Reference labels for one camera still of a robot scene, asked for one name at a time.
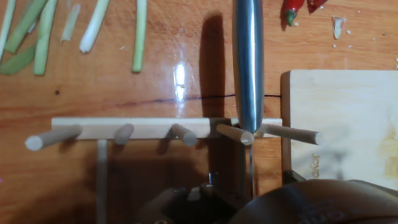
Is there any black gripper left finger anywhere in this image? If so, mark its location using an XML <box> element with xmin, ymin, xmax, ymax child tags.
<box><xmin>136</xmin><ymin>172</ymin><xmax>249</xmax><ymax>224</ymax></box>

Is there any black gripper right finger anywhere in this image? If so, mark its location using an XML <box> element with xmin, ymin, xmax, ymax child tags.
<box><xmin>282</xmin><ymin>169</ymin><xmax>307</xmax><ymax>185</ymax></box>

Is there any steel cleaver knife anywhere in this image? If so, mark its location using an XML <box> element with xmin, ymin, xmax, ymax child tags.
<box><xmin>232</xmin><ymin>0</ymin><xmax>265</xmax><ymax>200</ymax></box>

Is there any red chili pepper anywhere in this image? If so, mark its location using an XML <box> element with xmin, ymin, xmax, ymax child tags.
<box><xmin>306</xmin><ymin>0</ymin><xmax>329</xmax><ymax>14</ymax></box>
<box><xmin>281</xmin><ymin>0</ymin><xmax>307</xmax><ymax>27</ymax></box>

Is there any light wooden cutting board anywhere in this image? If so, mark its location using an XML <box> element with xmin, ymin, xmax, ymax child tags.
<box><xmin>280</xmin><ymin>70</ymin><xmax>398</xmax><ymax>191</ymax></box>

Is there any wooden peg dish rack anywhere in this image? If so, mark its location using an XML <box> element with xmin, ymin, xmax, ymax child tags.
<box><xmin>24</xmin><ymin>116</ymin><xmax>323</xmax><ymax>224</ymax></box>

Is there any large varnished wooden board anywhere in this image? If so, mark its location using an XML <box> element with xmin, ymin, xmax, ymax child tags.
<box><xmin>0</xmin><ymin>0</ymin><xmax>398</xmax><ymax>224</ymax></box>

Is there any white vegetable scrap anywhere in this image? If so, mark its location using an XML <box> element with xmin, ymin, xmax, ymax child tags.
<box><xmin>331</xmin><ymin>16</ymin><xmax>347</xmax><ymax>40</ymax></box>

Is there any green scallion stalk piece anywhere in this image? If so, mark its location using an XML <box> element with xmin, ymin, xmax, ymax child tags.
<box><xmin>32</xmin><ymin>0</ymin><xmax>58</xmax><ymax>77</ymax></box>
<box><xmin>78</xmin><ymin>0</ymin><xmax>111</xmax><ymax>54</ymax></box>
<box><xmin>131</xmin><ymin>0</ymin><xmax>148</xmax><ymax>74</ymax></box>
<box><xmin>0</xmin><ymin>44</ymin><xmax>37</xmax><ymax>76</ymax></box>
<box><xmin>0</xmin><ymin>0</ymin><xmax>17</xmax><ymax>60</ymax></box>
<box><xmin>4</xmin><ymin>0</ymin><xmax>49</xmax><ymax>54</ymax></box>

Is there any pale scallion peel piece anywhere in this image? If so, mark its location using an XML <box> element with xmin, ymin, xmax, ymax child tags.
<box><xmin>60</xmin><ymin>2</ymin><xmax>82</xmax><ymax>43</ymax></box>

